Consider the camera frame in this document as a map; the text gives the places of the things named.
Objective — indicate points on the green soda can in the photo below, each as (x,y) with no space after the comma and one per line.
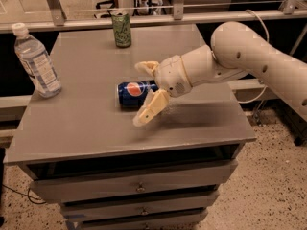
(121,28)

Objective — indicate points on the grey drawer cabinet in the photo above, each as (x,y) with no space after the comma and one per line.
(84,131)

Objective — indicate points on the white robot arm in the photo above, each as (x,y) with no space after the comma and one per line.
(235,51)

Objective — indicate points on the grey drawer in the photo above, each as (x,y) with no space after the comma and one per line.
(149,222)
(134,182)
(141,205)

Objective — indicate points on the top grey drawer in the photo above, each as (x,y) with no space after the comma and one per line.
(134,182)

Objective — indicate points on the metal railing frame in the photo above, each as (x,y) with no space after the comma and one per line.
(65,15)

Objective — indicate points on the bottom grey drawer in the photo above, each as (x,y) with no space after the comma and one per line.
(149,222)

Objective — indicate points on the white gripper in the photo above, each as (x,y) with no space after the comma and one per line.
(171,75)

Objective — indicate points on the blue pepsi can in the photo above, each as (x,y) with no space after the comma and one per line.
(133,93)

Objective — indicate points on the middle grey drawer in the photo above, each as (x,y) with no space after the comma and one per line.
(141,205)

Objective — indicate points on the clear plastic water bottle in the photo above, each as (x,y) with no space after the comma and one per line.
(36,61)

